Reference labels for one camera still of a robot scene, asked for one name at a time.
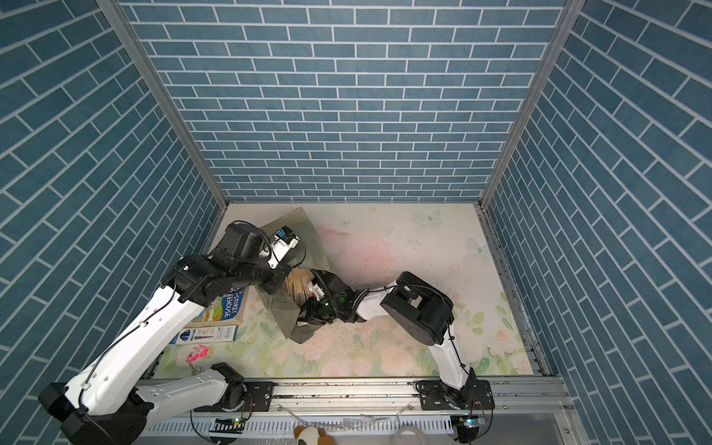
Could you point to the olive green canvas tote bag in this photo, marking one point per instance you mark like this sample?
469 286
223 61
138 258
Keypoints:
309 254

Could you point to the brown plush toy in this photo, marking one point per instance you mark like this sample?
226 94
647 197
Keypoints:
311 435

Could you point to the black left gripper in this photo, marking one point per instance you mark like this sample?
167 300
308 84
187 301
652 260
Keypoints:
259 251

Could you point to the pink keychain toy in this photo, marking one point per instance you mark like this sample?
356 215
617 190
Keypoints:
198 352

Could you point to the blue illustrated book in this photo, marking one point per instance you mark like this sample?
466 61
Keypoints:
224 311

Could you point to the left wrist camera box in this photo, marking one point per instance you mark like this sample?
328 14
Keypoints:
284 240

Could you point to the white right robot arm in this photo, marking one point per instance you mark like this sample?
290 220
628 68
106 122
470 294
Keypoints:
421 310

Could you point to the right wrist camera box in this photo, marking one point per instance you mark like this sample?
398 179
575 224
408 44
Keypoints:
315 291

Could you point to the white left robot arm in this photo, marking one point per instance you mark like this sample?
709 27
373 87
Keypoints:
105 403

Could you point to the white blue small box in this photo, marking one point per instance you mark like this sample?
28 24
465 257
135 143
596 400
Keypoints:
205 335

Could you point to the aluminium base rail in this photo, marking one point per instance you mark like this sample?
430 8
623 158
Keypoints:
519 410

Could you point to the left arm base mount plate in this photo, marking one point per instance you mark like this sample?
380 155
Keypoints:
251 397

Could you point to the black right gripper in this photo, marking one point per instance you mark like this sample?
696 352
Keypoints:
313 312

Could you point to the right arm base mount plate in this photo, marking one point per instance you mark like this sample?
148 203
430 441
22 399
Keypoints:
453 396

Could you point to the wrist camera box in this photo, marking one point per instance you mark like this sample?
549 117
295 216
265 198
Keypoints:
284 240
315 291

